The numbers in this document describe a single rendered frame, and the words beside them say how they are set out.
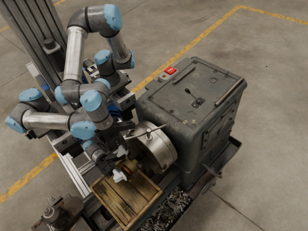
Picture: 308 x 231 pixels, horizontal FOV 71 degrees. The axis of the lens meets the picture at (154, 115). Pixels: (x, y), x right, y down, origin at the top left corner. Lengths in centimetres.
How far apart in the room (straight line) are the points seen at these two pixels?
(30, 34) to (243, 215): 219
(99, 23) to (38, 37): 47
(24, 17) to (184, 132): 104
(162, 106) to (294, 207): 169
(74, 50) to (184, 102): 64
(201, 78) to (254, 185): 140
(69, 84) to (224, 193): 185
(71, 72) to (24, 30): 52
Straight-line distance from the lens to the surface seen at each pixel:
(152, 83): 140
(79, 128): 108
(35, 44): 148
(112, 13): 111
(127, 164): 124
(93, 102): 82
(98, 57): 149
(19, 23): 142
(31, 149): 313
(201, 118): 121
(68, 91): 95
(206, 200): 232
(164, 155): 118
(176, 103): 127
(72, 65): 101
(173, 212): 167
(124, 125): 94
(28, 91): 146
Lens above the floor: 220
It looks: 51 degrees down
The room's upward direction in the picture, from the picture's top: 9 degrees counter-clockwise
